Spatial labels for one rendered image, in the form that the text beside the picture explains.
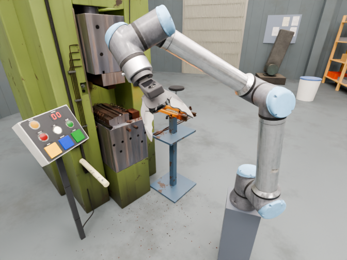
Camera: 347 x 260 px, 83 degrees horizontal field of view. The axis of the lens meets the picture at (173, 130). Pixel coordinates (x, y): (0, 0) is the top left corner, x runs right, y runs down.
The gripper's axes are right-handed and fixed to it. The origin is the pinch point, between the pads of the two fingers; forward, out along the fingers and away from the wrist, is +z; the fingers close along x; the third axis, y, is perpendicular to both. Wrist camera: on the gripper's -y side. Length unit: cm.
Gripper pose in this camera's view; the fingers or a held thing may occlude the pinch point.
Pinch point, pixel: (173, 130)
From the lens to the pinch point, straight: 60.2
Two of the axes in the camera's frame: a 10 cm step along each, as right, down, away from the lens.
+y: -1.0, 0.9, 9.9
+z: 5.0, 8.6, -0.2
